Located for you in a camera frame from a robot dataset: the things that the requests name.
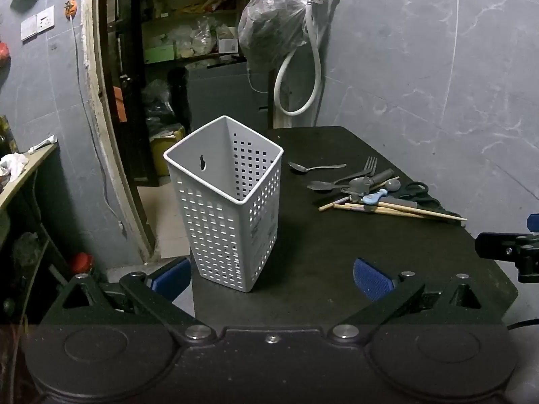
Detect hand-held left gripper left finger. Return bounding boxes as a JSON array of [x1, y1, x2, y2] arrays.
[[40, 257, 214, 344]]

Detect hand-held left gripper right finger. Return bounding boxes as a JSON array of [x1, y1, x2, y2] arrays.
[[329, 258, 505, 344]]

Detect white perforated plastic basket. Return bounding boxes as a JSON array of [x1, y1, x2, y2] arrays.
[[163, 115, 284, 294]]

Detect plain wooden chopstick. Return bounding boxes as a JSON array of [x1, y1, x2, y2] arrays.
[[334, 204, 468, 222]]

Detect blue plastic spoon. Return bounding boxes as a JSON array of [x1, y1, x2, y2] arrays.
[[361, 178, 402, 208]]

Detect dark green kitchen scissors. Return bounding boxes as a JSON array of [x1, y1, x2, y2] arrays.
[[397, 180, 462, 220]]

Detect grey handled peeler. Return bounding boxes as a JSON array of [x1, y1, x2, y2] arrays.
[[347, 169, 395, 203]]

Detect steel fork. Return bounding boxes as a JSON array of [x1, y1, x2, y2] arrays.
[[335, 156, 378, 186]]

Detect red cap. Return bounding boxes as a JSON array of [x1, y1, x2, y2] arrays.
[[69, 252, 94, 275]]

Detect yellow container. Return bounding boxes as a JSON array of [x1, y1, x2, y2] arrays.
[[149, 123, 187, 176]]

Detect black plastic bag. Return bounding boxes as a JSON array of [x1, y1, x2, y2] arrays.
[[142, 79, 176, 136]]

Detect wooden side shelf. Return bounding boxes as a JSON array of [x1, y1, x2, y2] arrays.
[[0, 142, 60, 213]]

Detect white tube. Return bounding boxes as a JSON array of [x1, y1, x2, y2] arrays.
[[28, 134, 58, 154]]

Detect dark grey cabinet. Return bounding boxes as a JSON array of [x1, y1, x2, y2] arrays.
[[185, 60, 275, 136]]

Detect white crumpled cloth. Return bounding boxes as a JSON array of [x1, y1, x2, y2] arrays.
[[0, 152, 29, 182]]

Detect brown glass bottle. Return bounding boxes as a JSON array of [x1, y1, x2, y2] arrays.
[[0, 115, 16, 157]]

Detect green box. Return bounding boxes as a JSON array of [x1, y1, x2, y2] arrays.
[[143, 44, 176, 65]]

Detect dark wooden door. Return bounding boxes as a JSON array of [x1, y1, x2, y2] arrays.
[[99, 0, 159, 187]]

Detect cluttered storage shelf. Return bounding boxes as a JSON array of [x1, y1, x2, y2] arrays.
[[141, 0, 276, 69]]

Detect clear plastic bag dark contents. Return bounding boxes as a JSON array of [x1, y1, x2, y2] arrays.
[[237, 0, 309, 73]]

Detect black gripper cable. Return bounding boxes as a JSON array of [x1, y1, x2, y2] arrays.
[[505, 319, 539, 332]]

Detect thin black hanging cable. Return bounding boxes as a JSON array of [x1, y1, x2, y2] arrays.
[[71, 17, 128, 238]]

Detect white door frame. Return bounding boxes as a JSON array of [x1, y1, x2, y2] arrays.
[[81, 0, 157, 262]]

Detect white flexible hose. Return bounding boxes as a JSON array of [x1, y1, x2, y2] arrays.
[[273, 0, 326, 117]]

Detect white wall switch plate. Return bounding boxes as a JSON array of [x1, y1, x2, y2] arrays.
[[21, 5, 56, 43]]

